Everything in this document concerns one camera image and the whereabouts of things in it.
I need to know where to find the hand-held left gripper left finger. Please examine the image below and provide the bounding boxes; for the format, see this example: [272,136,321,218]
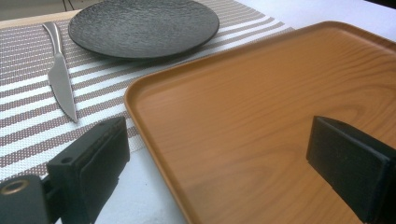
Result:
[46,116,131,224]

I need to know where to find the brown wooden tray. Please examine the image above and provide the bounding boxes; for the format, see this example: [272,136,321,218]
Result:
[123,20,396,224]

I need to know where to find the brown white striped placemat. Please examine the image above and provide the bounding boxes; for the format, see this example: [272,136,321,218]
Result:
[0,0,295,183]

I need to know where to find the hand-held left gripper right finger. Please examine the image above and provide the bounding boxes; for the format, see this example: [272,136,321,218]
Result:
[305,115,396,224]

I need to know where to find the black round plate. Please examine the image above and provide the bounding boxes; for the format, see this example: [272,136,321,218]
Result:
[67,0,220,61]

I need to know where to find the silver table knife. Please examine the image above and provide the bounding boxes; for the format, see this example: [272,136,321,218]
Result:
[42,21,79,123]

